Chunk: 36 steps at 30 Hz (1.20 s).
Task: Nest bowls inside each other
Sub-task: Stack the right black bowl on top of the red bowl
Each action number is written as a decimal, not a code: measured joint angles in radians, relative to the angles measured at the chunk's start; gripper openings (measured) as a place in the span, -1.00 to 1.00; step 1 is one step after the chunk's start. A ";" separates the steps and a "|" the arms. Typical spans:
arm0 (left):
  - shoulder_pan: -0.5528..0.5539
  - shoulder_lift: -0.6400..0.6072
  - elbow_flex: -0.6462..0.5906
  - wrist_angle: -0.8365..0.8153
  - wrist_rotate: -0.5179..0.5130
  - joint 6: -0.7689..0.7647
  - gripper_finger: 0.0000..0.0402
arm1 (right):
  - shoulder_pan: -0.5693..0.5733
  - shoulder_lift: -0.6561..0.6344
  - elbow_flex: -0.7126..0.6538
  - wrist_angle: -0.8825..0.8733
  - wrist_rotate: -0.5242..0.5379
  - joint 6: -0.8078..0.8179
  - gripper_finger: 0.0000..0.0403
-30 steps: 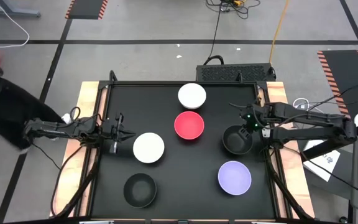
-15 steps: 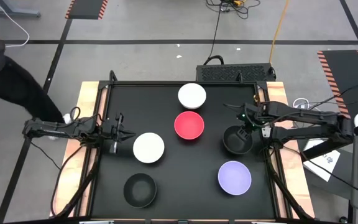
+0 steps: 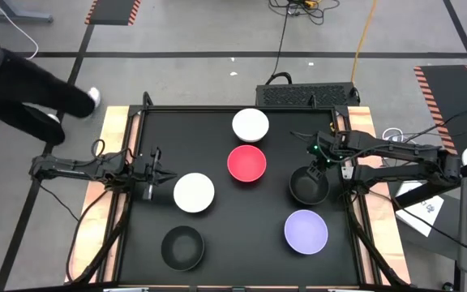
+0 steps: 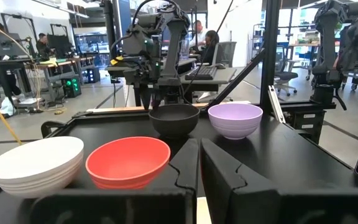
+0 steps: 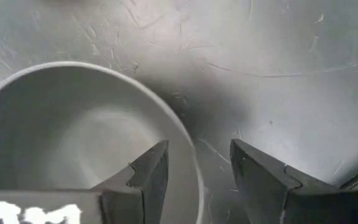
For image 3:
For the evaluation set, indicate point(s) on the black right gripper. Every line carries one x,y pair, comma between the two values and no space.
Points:
324,146

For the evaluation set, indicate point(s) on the white ribbed bowl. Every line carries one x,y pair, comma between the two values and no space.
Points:
250,125
194,192

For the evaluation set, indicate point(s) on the wooden table board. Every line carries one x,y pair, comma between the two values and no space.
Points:
363,121
114,121

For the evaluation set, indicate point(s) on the grey desk foot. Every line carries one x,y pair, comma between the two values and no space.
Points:
18,17

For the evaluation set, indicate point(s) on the yellow power strip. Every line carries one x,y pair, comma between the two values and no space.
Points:
309,3

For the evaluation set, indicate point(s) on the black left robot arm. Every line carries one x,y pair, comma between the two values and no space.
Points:
71,172

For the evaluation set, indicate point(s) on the lilac ribbed bowl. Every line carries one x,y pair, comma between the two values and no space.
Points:
306,232

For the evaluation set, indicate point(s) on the black aluminium table frame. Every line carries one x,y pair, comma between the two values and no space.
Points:
237,108

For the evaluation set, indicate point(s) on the white paper sheet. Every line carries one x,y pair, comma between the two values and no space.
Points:
422,211

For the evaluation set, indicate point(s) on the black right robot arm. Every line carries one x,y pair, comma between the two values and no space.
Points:
399,152

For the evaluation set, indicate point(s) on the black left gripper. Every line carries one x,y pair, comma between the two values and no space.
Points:
146,172

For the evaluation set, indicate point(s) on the person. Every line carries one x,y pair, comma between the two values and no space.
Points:
14,89

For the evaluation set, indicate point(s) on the black ribbed bowl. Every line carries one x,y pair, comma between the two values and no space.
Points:
182,248
308,191

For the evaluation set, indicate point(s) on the black hazard-striped floor mat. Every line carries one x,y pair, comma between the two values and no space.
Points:
112,11
452,101

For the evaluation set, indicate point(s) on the red ribbed bowl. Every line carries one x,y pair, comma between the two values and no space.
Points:
246,163

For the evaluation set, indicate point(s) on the black computer case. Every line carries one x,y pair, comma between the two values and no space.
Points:
306,94

